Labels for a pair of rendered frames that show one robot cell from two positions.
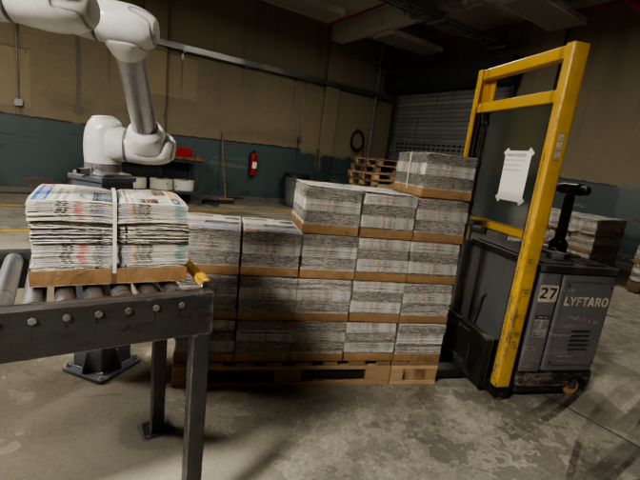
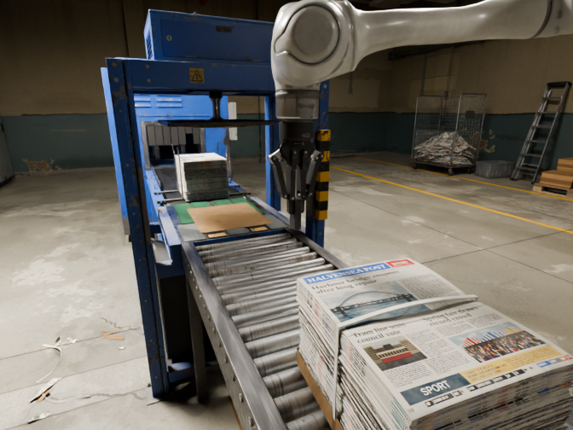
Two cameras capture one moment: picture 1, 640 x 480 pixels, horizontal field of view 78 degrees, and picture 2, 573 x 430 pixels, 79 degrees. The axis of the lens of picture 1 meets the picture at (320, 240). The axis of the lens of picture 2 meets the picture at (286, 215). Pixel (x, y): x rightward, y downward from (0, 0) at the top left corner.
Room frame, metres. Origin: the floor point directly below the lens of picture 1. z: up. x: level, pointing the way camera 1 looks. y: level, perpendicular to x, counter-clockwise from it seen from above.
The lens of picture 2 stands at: (1.01, 0.05, 1.36)
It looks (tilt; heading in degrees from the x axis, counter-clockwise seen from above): 17 degrees down; 100
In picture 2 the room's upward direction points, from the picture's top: straight up
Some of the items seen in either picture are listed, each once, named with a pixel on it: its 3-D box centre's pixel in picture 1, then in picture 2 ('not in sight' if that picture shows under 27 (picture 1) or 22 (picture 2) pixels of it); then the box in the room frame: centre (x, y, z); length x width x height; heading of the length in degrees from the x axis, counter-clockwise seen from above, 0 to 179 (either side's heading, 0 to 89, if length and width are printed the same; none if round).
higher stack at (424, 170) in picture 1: (416, 266); not in sight; (2.23, -0.58, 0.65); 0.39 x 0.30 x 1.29; 13
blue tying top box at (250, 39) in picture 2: not in sight; (212, 49); (0.31, 1.82, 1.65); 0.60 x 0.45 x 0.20; 35
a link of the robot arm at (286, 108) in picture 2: not in sight; (297, 107); (0.89, 0.79, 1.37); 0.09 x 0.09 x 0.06
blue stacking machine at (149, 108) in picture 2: not in sight; (171, 138); (-1.19, 4.09, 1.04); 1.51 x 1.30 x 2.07; 125
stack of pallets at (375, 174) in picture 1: (380, 189); not in sight; (8.78, -1.21, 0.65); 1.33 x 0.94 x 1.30; 129
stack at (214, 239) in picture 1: (290, 299); not in sight; (2.06, 0.13, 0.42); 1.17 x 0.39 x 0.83; 103
